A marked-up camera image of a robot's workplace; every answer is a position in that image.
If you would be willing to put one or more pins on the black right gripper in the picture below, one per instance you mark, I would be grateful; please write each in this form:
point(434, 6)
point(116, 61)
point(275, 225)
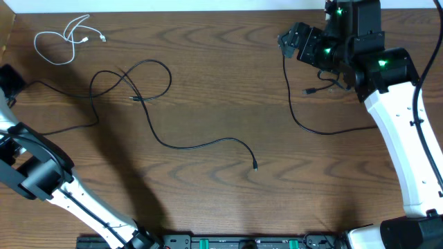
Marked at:
point(313, 37)

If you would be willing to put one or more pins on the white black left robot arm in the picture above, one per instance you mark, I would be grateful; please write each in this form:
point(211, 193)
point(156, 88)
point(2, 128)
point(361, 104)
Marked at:
point(36, 168)

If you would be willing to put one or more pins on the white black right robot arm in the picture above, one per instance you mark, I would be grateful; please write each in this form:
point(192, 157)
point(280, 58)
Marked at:
point(352, 48)

